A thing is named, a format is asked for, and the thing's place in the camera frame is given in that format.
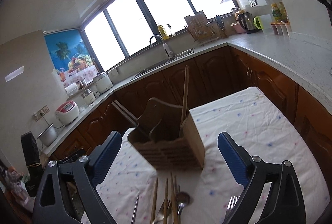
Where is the white floral tablecloth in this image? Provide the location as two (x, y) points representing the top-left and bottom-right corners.
(96, 87), (330, 223)

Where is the steel fork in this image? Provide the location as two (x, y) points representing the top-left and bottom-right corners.
(152, 200), (172, 224)
(224, 195), (240, 220)

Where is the steel fork right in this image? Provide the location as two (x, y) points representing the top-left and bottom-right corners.
(224, 195), (240, 220)

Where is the steel electric kettle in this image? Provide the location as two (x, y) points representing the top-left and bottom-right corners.
(235, 10), (260, 34)

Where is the metal inner pot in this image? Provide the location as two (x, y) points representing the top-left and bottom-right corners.
(37, 124), (58, 146)

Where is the wooden chopstick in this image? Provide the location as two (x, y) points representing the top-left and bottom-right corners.
(111, 100), (138, 127)
(179, 65), (190, 138)
(171, 172), (179, 224)
(150, 178), (159, 223)
(163, 179), (168, 224)

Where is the wooden utensil holder box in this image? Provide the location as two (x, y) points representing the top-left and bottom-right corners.
(128, 98), (205, 170)

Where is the wall power socket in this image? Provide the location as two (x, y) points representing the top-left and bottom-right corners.
(33, 106), (49, 121)

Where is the steel chopstick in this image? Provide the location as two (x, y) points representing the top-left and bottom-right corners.
(131, 195), (140, 224)

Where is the steel spoon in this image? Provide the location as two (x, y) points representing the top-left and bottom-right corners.
(176, 191), (191, 221)

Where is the yellow oil bottle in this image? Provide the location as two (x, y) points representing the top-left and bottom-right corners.
(271, 3), (282, 22)

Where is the tropical fruit poster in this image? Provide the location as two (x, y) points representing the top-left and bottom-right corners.
(44, 29), (99, 88)

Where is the red white rice cooker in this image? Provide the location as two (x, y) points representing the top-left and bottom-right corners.
(55, 100), (80, 125)

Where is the steel fork left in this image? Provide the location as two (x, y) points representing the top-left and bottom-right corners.
(152, 200), (172, 224)

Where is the yellow dish soap bottle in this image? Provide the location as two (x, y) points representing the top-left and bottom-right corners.
(157, 25), (169, 40)

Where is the green handled cup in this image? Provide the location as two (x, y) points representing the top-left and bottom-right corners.
(253, 16), (264, 30)

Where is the pink spice jar set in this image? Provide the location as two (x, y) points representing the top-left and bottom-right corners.
(271, 22), (292, 37)

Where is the wooden chopstick on table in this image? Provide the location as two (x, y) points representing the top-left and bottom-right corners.
(150, 178), (159, 223)

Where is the chrome sink faucet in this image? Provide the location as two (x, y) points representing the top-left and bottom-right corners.
(149, 34), (175, 59)

